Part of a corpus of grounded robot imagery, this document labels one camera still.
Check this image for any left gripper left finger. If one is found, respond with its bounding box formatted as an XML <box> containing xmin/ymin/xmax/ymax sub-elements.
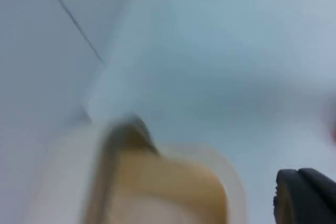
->
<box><xmin>272</xmin><ymin>168</ymin><xmax>336</xmax><ymax>224</ymax></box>

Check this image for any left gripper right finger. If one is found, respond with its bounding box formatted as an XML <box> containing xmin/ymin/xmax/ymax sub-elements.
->
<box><xmin>298</xmin><ymin>167</ymin><xmax>336</xmax><ymax>206</ymax></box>

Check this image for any cream lid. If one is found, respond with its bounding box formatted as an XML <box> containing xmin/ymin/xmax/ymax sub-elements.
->
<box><xmin>25</xmin><ymin>112</ymin><xmax>161</xmax><ymax>224</ymax></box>

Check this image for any red block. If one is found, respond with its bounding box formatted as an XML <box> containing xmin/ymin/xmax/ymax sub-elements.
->
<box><xmin>323</xmin><ymin>98</ymin><xmax>336</xmax><ymax>147</ymax></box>

